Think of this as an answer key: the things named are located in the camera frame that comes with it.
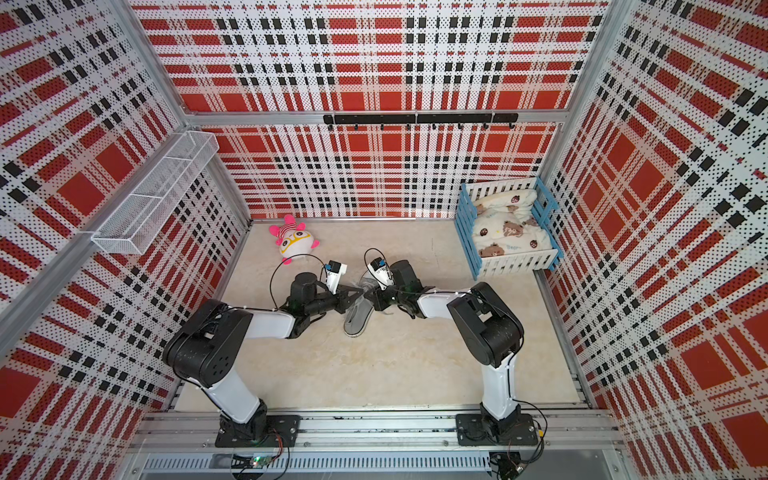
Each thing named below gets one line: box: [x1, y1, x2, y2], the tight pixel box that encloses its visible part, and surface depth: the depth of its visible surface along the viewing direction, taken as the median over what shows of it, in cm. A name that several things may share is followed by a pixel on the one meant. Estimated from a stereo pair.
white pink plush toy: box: [269, 214, 321, 265], surface depth 110 cm
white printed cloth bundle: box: [472, 190, 553, 258], surface depth 107 cm
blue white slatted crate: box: [454, 176, 565, 280], surface depth 107 cm
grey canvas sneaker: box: [344, 295, 375, 338], surface depth 91 cm
